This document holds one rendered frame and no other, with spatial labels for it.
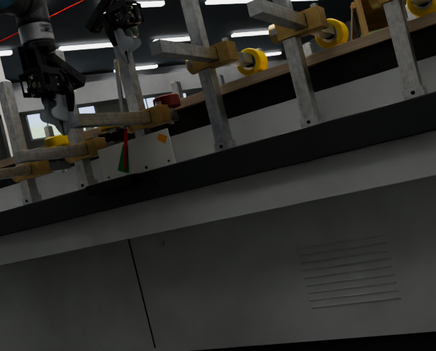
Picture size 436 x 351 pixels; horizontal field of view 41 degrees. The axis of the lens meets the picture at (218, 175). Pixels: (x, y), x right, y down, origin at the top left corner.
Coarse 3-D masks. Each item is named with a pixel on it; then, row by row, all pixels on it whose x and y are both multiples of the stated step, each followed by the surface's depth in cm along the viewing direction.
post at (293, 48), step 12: (276, 0) 142; (288, 0) 142; (288, 48) 142; (300, 48) 142; (288, 60) 142; (300, 60) 140; (300, 72) 141; (300, 84) 141; (300, 96) 142; (312, 96) 142; (300, 108) 142; (312, 108) 140
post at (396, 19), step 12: (396, 0) 128; (396, 12) 129; (396, 24) 129; (396, 36) 129; (408, 36) 129; (396, 48) 129; (408, 48) 128; (408, 60) 129; (408, 72) 129; (408, 84) 129; (420, 84) 128
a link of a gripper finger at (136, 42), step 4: (124, 32) 159; (128, 32) 159; (128, 36) 159; (132, 36) 158; (136, 40) 158; (140, 40) 157; (136, 44) 158; (140, 44) 157; (132, 48) 158; (136, 48) 158; (128, 52) 159; (128, 56) 158; (128, 60) 158
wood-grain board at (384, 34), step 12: (408, 24) 146; (420, 24) 144; (432, 24) 143; (372, 36) 150; (384, 36) 149; (336, 48) 155; (348, 48) 154; (360, 48) 152; (312, 60) 159; (324, 60) 157; (264, 72) 166; (276, 72) 164; (288, 72) 163; (228, 84) 172; (240, 84) 170; (252, 84) 169; (192, 96) 178; (180, 108) 181; (84, 132) 201; (96, 132) 198; (108, 132) 197; (0, 168) 223
